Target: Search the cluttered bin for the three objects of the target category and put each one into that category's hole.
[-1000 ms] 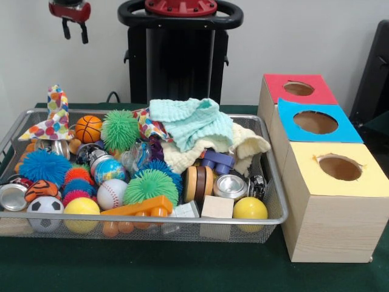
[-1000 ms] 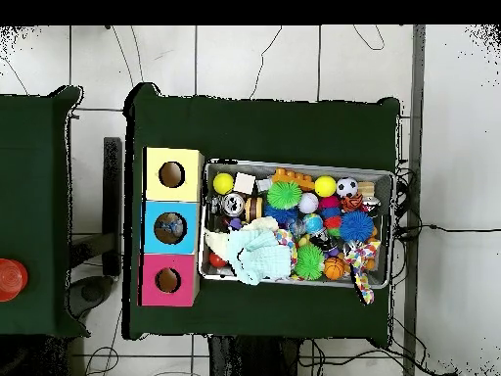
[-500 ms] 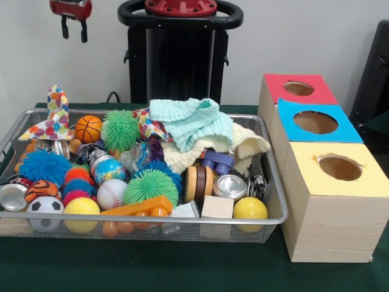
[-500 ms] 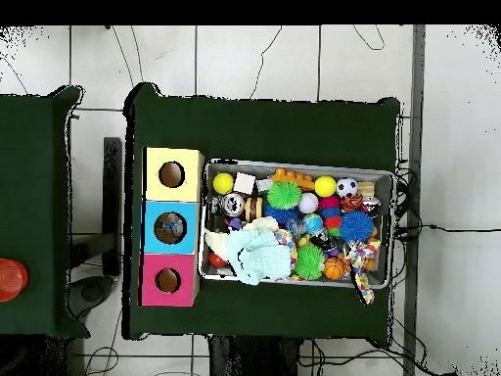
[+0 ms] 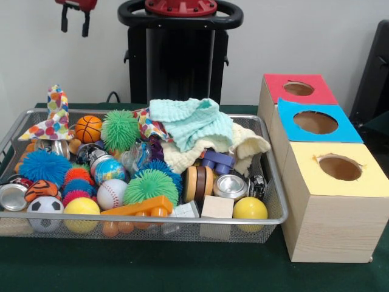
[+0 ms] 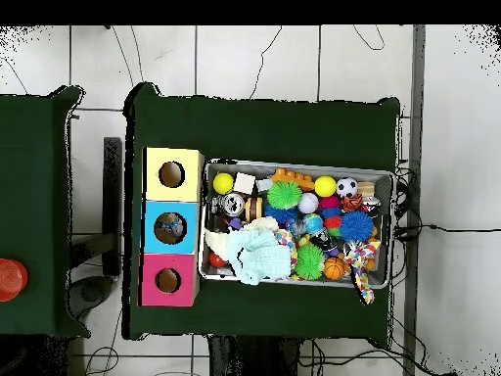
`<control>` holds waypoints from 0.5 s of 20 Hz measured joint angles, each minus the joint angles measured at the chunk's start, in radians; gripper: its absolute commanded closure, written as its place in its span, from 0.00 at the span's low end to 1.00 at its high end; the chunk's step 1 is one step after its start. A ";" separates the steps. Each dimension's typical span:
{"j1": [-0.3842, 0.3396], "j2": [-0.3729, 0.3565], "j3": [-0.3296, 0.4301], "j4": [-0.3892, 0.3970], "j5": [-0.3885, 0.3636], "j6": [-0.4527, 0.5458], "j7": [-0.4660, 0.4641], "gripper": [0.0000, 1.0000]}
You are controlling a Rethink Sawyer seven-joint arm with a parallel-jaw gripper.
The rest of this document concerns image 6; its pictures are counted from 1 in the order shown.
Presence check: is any mint green muslin cloth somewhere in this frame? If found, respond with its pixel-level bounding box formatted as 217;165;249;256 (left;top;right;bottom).
226;226;294;287

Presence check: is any pale yellow muslin cloth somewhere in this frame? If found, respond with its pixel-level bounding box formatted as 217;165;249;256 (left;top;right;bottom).
205;216;282;263

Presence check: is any colourful polka-dot cloth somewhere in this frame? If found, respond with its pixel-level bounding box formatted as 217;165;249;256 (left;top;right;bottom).
343;238;384;306

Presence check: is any clear mesh bin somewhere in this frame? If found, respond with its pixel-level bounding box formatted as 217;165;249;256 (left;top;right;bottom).
199;158;396;291

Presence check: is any black chair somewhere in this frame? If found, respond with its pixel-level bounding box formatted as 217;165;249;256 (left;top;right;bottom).
68;136;125;318

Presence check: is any green cloth side table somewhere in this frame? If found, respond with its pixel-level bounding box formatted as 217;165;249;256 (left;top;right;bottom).
0;85;86;338

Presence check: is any white baseball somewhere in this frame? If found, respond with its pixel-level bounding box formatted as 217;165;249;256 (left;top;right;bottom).
297;192;321;214

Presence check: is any wooden box with three holes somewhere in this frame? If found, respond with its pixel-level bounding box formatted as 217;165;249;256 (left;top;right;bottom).
140;146;206;308

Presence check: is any green spiky rubber ball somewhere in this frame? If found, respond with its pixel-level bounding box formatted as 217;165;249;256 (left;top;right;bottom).
293;244;327;282
265;181;302;210

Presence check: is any black and white soccer ball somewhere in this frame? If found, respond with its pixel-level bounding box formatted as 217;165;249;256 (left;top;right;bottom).
335;176;358;199

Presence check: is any blue spiky rubber ball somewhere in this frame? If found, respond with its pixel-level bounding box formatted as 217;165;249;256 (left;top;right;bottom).
341;211;377;243

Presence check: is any orange toy basketball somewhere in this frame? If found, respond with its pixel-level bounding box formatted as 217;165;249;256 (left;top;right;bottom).
324;258;346;281

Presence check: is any yellow smiley ball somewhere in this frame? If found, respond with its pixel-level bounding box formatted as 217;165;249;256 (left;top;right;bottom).
212;172;236;196

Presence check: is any red plastic cup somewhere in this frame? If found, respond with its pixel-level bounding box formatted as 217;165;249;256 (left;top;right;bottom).
0;258;29;303

